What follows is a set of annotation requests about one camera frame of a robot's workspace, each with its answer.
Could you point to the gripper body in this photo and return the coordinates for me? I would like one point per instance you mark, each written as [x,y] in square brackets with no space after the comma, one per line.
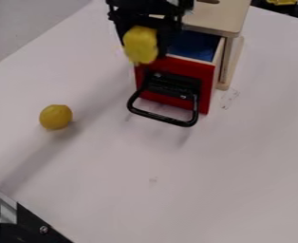
[145,11]

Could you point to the yellow toy lemon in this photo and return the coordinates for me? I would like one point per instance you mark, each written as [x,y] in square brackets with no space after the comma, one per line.
[55,117]

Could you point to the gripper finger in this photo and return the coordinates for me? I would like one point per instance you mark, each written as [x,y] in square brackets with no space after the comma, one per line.
[119,30]
[168,38]

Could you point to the yellow toy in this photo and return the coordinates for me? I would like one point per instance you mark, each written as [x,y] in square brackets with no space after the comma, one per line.
[281,2]

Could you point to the wooden cabinet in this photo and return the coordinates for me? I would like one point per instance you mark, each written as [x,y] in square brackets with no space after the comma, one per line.
[223,15]

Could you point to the black metal bracket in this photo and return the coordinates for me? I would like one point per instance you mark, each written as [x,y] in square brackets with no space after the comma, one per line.
[25,228]

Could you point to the yellow toy vegetable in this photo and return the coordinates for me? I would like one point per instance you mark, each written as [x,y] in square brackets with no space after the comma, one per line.
[140,46]

